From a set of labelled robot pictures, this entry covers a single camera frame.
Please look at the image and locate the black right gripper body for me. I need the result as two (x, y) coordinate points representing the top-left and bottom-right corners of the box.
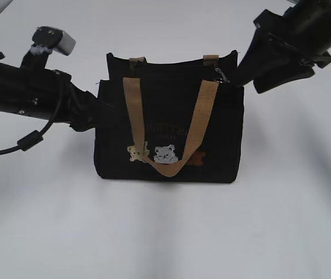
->
(250, 9), (331, 94)

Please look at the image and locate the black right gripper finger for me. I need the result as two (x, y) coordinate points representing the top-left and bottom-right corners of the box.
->
(234, 43), (260, 86)

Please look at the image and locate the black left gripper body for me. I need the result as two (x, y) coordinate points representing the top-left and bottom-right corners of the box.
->
(70, 88), (100, 132)

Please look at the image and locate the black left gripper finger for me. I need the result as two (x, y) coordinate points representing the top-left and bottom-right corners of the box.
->
(97, 98), (116, 116)

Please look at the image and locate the silver zipper pull ring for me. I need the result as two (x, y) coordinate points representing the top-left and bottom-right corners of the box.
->
(213, 67), (230, 85)

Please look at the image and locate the black canvas tote bag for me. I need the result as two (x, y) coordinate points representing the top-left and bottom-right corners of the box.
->
(94, 51), (244, 183)

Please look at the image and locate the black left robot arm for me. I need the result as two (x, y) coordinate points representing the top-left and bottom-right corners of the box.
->
(0, 52), (119, 132)

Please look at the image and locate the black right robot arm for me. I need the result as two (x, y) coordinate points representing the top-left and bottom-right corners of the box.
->
(230, 0), (331, 94)

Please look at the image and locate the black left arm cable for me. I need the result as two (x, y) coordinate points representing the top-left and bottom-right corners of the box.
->
(0, 78), (67, 158)

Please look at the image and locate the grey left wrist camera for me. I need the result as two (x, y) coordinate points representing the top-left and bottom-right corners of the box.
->
(32, 26), (76, 56)

